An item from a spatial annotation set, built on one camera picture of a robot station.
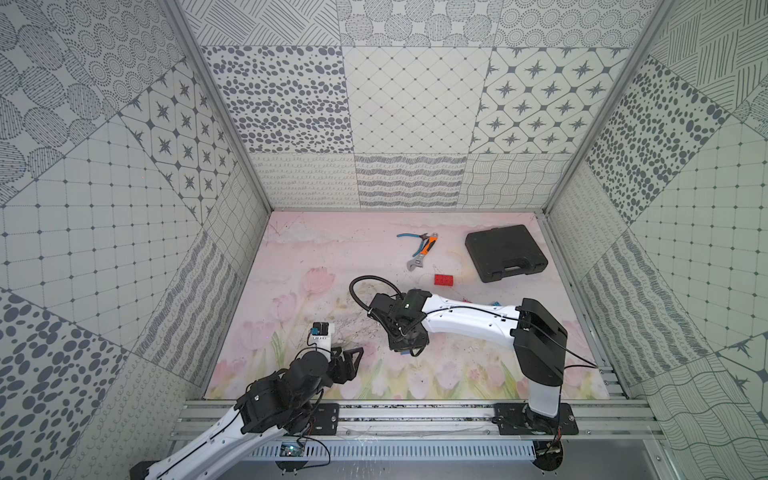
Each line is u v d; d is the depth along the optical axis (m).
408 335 0.68
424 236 1.14
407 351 0.70
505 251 1.04
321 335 0.69
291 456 0.72
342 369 0.68
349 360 0.70
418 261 1.04
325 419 0.74
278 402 0.58
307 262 1.05
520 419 0.73
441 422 0.75
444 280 0.98
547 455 0.72
